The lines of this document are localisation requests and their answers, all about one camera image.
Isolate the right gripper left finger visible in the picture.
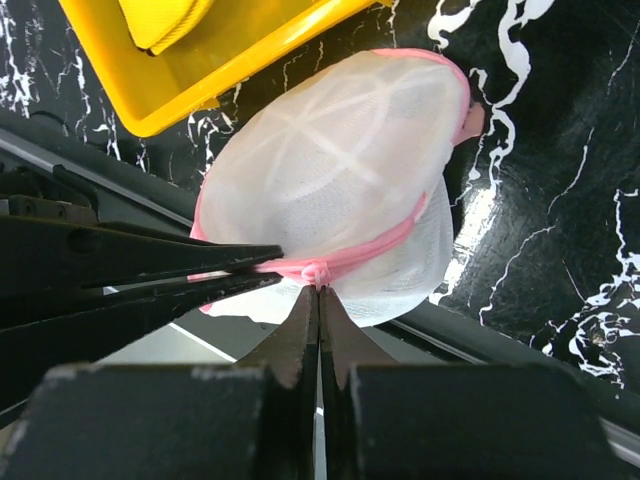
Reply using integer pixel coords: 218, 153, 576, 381
1, 287, 318, 479

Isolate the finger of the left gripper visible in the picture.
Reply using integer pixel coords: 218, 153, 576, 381
1, 272, 281, 425
1, 215, 283, 299

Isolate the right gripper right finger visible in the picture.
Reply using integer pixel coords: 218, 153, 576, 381
318, 288, 639, 479

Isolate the white pink mesh laundry bag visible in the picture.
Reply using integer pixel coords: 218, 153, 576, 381
191, 48, 484, 327

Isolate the yellow plastic tray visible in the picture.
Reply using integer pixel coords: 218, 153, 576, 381
60, 1, 395, 137

